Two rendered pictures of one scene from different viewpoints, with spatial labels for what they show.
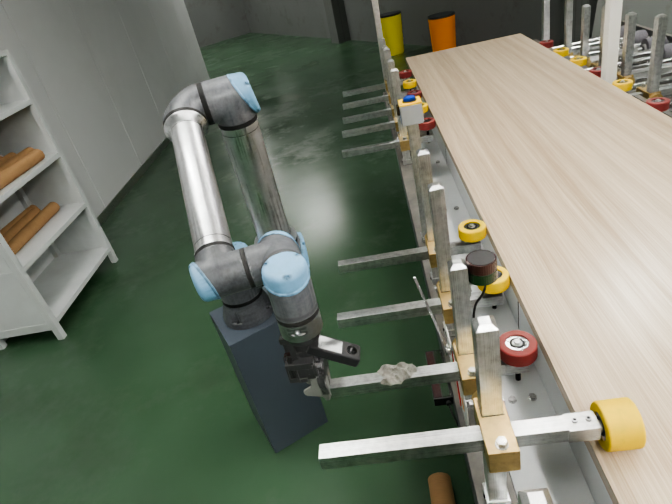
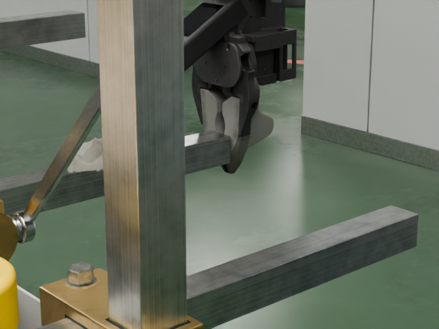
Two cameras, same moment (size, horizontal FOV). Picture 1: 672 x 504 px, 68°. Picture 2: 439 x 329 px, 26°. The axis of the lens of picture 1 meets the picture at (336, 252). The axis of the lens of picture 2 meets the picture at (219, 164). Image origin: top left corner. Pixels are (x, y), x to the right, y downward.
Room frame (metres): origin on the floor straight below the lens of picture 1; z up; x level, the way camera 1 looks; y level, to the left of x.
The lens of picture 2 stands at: (1.44, -0.64, 1.13)
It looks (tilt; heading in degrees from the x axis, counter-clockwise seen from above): 17 degrees down; 131
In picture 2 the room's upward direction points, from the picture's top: straight up
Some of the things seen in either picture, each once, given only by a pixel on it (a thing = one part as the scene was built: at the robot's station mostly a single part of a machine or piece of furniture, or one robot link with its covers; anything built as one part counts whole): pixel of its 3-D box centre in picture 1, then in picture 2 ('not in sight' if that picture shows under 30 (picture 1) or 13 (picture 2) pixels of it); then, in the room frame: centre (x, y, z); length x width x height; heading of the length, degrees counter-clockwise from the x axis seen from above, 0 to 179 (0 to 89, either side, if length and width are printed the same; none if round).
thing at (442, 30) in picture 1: (443, 36); not in sight; (7.10, -2.11, 0.29); 0.36 x 0.36 x 0.57
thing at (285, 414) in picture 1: (271, 369); not in sight; (1.53, 0.37, 0.30); 0.25 x 0.25 x 0.60; 22
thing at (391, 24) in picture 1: (392, 33); not in sight; (8.21, -1.66, 0.29); 0.36 x 0.36 x 0.59
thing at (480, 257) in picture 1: (483, 299); not in sight; (0.81, -0.28, 1.00); 0.06 x 0.06 x 0.22; 82
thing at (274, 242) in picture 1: (276, 260); not in sight; (0.94, 0.13, 1.14); 0.12 x 0.12 x 0.09; 7
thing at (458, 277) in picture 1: (465, 349); not in sight; (0.82, -0.23, 0.87); 0.04 x 0.04 x 0.48; 82
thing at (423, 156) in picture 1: (431, 223); not in sight; (1.31, -0.30, 0.91); 0.04 x 0.04 x 0.48; 82
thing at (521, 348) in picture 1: (517, 360); not in sight; (0.76, -0.33, 0.85); 0.08 x 0.08 x 0.11
